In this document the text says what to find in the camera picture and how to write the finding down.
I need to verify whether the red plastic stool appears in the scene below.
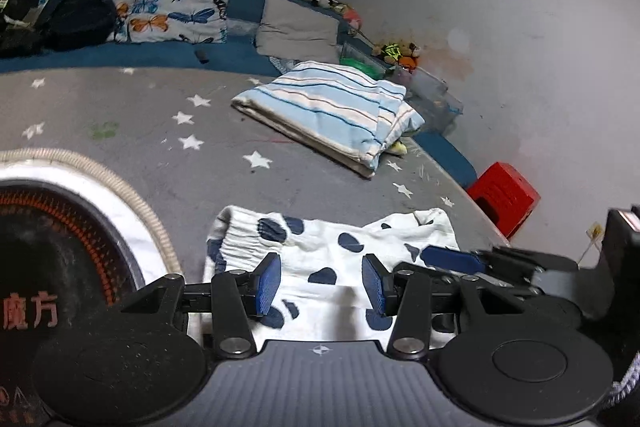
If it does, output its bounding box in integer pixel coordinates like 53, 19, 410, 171
466, 161, 540, 239

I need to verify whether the butterfly print pillow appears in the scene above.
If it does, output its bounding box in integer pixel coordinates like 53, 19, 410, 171
111, 0, 229, 44

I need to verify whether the orange yellow toy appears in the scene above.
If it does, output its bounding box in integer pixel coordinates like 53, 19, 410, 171
371, 40, 422, 72

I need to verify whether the blue sofa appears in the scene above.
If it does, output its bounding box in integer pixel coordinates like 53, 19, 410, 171
0, 0, 478, 191

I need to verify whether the black bag on sofa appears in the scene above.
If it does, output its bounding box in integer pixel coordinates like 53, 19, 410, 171
1, 0, 41, 60

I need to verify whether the grey pillow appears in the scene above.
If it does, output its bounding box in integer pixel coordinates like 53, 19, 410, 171
255, 0, 340, 64

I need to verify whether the folded blue striped cloth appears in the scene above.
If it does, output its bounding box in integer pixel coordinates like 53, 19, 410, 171
231, 61, 425, 179

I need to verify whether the white navy polka-dot garment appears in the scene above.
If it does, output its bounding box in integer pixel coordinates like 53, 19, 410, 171
203, 206, 458, 346

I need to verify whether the round induction cooker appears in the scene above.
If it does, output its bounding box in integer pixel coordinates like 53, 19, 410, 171
1, 148, 181, 426

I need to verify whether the dark navy backpack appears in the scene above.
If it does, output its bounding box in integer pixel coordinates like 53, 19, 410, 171
35, 0, 117, 52

